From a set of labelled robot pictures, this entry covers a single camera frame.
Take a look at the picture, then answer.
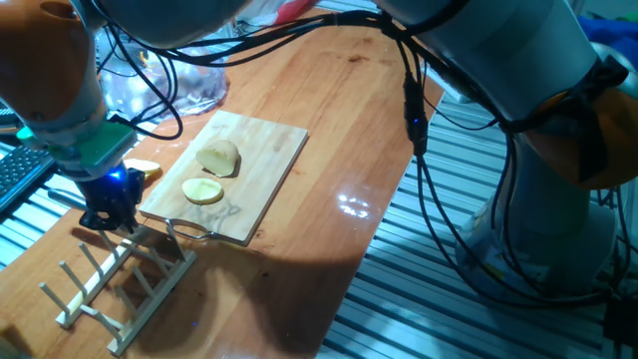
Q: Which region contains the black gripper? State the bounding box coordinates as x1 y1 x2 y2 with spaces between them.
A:
75 167 146 233

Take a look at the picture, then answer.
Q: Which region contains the steel cleaver knife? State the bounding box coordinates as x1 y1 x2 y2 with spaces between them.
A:
47 187 175 260

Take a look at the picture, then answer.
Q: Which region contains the pale potato slice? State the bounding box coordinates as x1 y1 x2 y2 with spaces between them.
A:
123 158 161 180

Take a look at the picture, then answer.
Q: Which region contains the freshly cut potato slice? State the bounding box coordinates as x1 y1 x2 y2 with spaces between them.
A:
180 178 225 206

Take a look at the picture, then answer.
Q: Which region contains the wooden peg dish rack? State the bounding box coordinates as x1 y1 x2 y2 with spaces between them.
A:
38 223 198 358

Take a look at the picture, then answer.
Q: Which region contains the black computer keyboard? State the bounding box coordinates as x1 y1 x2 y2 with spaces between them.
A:
0 144 57 213

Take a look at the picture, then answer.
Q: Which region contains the halved potato chunk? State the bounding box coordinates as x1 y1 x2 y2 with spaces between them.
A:
194 139 241 179

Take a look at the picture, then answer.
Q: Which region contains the clear plastic bag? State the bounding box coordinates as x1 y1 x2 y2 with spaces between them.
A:
97 24 230 121

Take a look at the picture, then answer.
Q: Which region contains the orange and grey teach pendant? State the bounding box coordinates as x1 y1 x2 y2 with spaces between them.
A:
0 107 24 136

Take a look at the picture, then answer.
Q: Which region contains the wooden cutting board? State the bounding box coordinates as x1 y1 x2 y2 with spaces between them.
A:
138 109 310 246

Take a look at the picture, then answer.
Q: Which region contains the white shopping bag red print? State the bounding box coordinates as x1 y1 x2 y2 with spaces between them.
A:
233 0 320 26

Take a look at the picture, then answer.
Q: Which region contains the blue plastic bag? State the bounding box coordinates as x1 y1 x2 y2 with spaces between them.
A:
577 14 638 56

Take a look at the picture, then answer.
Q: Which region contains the green wrist mount plate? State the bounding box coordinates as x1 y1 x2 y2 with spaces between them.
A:
14 122 139 176

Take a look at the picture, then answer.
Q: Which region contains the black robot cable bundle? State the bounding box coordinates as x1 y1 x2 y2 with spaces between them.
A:
94 0 634 308

